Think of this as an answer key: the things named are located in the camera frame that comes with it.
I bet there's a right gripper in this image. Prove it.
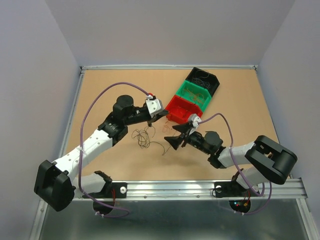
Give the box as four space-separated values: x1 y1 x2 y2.
164 121 211 155

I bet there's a black striped cable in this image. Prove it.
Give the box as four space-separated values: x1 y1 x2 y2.
131 124 156 148
149 141 173 156

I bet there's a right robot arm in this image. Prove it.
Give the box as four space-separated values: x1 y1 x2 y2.
164 122 298 198

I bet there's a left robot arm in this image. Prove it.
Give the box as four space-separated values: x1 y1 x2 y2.
34 95 169 212

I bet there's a red plastic bin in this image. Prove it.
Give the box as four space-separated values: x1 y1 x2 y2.
165 95 203 124

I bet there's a green plastic bin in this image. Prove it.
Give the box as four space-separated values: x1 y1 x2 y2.
176 80 212 113

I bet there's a black plastic bin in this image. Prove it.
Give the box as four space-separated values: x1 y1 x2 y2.
185 67 220 97

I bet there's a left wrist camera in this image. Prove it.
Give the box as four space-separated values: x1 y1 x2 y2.
145 93 168 118

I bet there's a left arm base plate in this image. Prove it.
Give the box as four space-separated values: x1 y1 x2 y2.
89 181 130 218

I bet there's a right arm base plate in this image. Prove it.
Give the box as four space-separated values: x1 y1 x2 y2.
211 181 257 214

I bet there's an aluminium mounting rail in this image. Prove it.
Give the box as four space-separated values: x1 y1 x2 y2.
82 176 307 201

